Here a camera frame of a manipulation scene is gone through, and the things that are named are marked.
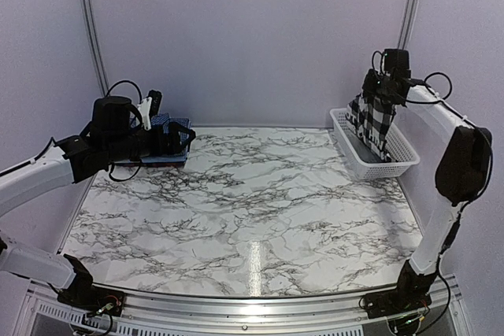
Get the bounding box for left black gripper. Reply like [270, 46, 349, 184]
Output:
[105, 120, 195, 163]

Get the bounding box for black white plaid shirt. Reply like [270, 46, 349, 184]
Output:
[345, 93, 396, 162]

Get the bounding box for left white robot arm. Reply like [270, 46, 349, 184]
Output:
[1, 90, 196, 308]

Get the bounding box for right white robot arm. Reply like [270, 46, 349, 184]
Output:
[361, 68, 493, 311]

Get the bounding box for blue checked folded shirt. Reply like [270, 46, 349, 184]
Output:
[150, 113, 196, 157]

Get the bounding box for white plastic basket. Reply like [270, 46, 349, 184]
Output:
[329, 108, 421, 180]

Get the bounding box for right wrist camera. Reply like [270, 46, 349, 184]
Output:
[383, 48, 410, 73]

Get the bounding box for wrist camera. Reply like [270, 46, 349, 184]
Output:
[383, 48, 410, 73]
[137, 90, 162, 131]

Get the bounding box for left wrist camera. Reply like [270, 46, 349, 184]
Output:
[137, 90, 162, 131]

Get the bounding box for right wall aluminium rail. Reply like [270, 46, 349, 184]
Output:
[397, 0, 419, 50]

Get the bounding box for wall aluminium rail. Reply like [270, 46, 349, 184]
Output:
[397, 0, 419, 50]
[80, 0, 109, 95]

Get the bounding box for left wall aluminium rail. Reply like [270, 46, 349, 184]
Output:
[80, 0, 109, 95]

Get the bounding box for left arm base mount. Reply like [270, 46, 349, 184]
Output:
[57, 286, 125, 317]

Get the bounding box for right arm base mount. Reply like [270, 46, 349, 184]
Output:
[359, 289, 432, 319]

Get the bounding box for front aluminium frame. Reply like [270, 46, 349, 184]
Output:
[10, 275, 475, 335]

